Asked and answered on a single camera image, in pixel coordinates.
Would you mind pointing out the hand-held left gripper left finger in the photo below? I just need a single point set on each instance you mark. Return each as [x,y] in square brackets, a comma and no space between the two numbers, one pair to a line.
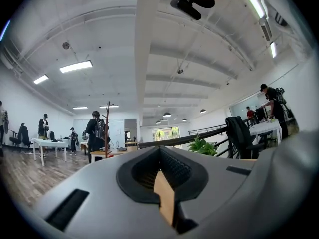
[104,195]

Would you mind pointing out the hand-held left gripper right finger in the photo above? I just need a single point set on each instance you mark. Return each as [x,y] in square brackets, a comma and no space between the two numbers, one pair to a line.
[214,180]

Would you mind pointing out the green potted plant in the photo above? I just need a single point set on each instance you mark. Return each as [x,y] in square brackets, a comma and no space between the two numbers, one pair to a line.
[203,147]

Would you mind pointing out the black office chair with jacket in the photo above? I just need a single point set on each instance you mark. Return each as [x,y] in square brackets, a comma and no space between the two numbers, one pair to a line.
[239,136]

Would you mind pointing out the black metal railing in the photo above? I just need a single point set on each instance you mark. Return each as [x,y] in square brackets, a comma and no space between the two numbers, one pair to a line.
[179,140]

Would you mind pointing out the glass door with green view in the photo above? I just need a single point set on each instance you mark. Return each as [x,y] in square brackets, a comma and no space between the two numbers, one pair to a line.
[165,136]

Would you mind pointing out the wooden coat rack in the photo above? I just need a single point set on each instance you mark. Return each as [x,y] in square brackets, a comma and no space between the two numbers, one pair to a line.
[107,128]

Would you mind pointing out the long white table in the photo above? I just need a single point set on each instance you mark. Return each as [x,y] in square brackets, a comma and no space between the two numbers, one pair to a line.
[266,127]

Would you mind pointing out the white ceiling light panel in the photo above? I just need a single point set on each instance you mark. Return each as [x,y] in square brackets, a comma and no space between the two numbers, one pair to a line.
[251,0]
[109,106]
[273,50]
[41,79]
[80,107]
[76,66]

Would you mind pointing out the round ceiling fixture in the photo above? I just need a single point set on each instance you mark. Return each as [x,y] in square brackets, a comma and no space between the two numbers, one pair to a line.
[65,45]
[180,71]

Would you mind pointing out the white air conditioner unit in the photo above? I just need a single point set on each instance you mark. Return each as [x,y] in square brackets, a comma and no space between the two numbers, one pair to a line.
[265,30]

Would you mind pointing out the black head-worn camera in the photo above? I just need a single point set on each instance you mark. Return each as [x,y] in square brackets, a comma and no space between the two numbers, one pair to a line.
[189,9]

